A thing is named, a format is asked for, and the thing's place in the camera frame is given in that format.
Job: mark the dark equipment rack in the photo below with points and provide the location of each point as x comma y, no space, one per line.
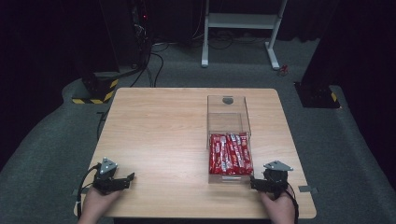
140,31

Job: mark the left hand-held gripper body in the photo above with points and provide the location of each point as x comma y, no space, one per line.
106,177

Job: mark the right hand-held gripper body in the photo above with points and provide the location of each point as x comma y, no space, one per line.
275,177

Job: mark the white metal stand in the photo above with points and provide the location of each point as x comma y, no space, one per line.
239,21

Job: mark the person's left hand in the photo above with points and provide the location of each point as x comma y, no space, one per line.
99,203

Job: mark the person's right hand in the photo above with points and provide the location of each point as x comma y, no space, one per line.
278,207

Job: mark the black yellow striped stand base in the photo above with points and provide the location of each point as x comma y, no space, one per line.
99,90

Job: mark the clear acrylic drawer box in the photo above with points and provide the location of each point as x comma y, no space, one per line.
229,118

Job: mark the grey tape piece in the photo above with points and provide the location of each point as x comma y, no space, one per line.
307,188
76,191

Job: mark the row of red snack packets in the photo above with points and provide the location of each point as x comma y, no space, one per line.
230,154

